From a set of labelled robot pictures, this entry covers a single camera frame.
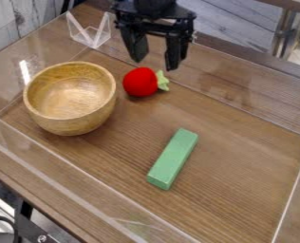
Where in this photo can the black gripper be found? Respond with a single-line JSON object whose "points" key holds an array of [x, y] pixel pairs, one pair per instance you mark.
{"points": [[159, 17]]}

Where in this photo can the green rectangular block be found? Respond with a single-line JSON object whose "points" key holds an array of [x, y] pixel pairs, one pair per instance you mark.
{"points": [[172, 159]]}

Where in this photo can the brown wooden bowl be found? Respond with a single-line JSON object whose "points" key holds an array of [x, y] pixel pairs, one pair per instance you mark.
{"points": [[70, 97]]}

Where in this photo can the red plush strawberry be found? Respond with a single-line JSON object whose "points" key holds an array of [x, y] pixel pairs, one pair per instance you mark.
{"points": [[143, 82]]}

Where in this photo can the clear acrylic corner bracket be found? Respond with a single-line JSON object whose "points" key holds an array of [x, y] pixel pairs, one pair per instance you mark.
{"points": [[91, 36]]}

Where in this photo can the clear acrylic tray wall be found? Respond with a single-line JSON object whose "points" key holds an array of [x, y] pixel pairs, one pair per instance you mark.
{"points": [[84, 204]]}

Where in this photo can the black table leg bracket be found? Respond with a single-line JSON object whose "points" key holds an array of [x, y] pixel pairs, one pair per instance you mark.
{"points": [[25, 229]]}

